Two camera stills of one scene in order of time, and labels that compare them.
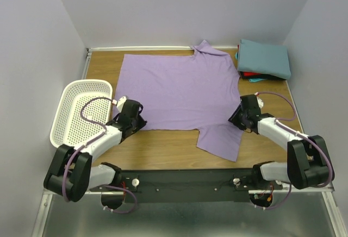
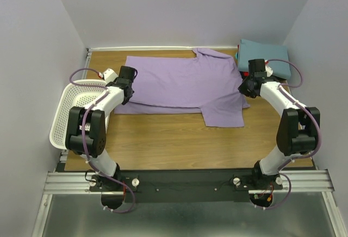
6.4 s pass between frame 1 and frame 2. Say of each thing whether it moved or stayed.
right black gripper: moved
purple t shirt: moved
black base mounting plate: stayed
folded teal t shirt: stayed
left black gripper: moved
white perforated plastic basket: stayed
